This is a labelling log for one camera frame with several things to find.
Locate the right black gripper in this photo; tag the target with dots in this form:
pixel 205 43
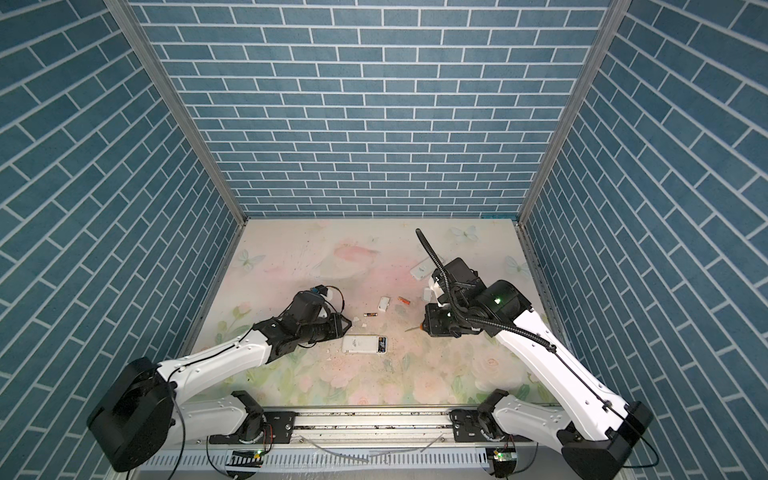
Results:
pixel 432 325

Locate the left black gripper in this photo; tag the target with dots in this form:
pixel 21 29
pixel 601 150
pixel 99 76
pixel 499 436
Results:
pixel 337 325

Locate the white remote control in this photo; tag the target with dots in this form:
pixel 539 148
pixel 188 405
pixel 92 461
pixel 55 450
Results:
pixel 364 344
pixel 423 270

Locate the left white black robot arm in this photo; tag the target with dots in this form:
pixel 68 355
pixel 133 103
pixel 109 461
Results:
pixel 141 411

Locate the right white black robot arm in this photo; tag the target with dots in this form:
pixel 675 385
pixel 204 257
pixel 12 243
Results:
pixel 593 428

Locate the right controller board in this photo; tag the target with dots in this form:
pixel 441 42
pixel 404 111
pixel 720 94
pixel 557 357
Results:
pixel 502 461

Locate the controller board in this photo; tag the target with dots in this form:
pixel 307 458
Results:
pixel 502 461
pixel 243 464

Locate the left controller board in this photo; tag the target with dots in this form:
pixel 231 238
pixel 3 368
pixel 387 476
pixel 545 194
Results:
pixel 243 464

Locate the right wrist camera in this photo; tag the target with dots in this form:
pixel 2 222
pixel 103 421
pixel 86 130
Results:
pixel 465 282

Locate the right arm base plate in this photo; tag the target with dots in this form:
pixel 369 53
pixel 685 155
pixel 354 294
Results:
pixel 470 425

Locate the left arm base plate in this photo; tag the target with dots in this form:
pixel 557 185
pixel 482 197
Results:
pixel 270 428

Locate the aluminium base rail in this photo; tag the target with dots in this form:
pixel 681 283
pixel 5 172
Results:
pixel 350 441

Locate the left aluminium corner post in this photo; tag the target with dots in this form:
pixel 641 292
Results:
pixel 129 25

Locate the aluminium corner post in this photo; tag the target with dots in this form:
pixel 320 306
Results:
pixel 596 55
pixel 129 25

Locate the right aluminium corner post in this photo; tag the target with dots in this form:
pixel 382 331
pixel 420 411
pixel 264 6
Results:
pixel 596 55

